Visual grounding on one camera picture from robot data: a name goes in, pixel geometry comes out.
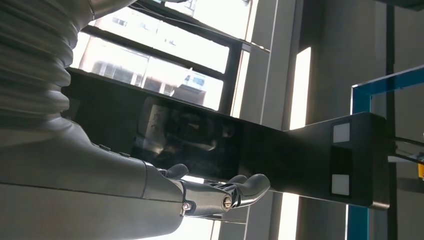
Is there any pale building outside window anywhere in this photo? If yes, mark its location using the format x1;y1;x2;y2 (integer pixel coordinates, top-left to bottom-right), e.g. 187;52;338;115
71;0;253;112

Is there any dark window frame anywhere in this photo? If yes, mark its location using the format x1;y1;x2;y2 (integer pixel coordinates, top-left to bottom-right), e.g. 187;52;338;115
79;0;271;115

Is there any blue framed panel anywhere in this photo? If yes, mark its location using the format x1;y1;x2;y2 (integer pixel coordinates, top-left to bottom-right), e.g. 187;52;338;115
346;64;424;240

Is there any black inbound scanner machine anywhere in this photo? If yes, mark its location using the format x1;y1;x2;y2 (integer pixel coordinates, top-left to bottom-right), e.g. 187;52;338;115
61;67;393;210

